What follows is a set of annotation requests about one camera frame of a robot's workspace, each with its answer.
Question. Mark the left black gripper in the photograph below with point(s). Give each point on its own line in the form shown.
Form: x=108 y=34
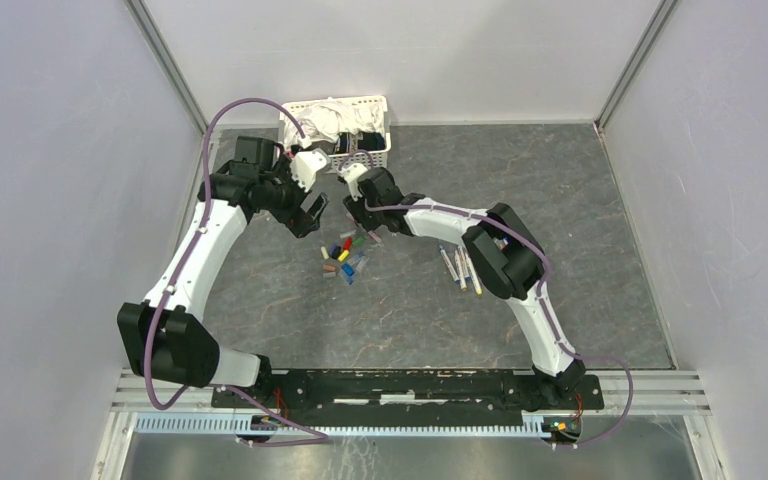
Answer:
x=299 y=222

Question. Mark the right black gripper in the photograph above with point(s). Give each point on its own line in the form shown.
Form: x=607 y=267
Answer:
x=356 y=209

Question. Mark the clear blue-tinted pen cap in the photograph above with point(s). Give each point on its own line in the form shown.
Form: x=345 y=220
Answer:
x=362 y=263

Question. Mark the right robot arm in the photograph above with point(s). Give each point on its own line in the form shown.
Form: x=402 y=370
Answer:
x=506 y=259

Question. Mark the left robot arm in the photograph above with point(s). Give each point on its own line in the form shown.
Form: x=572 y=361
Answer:
x=164 y=332

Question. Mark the translucent blue pen cap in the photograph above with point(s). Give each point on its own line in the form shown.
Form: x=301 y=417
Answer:
x=347 y=273

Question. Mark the black striped cloth in basket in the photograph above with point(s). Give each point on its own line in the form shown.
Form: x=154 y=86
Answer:
x=368 y=141

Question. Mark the white cloth in basket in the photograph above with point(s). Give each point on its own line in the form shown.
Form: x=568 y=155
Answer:
x=324 y=119

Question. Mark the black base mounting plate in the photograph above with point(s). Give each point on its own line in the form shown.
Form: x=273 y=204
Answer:
x=417 y=398

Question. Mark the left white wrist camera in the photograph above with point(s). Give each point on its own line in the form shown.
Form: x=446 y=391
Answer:
x=306 y=165

